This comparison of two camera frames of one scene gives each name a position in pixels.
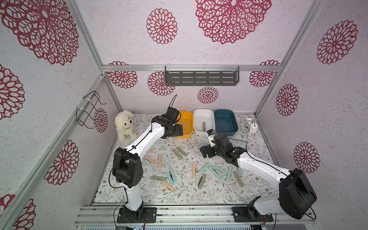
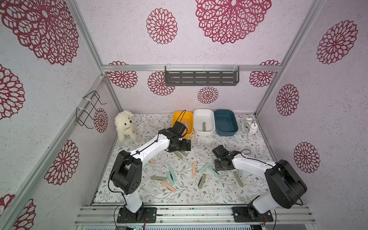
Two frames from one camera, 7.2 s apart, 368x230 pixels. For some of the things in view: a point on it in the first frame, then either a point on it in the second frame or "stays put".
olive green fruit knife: [238, 178] stays put
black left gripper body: [176, 131] -> [180, 145]
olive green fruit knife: [201, 181] stays put
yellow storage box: [186, 120] stays put
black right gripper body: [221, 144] -> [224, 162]
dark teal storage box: [225, 121] stays put
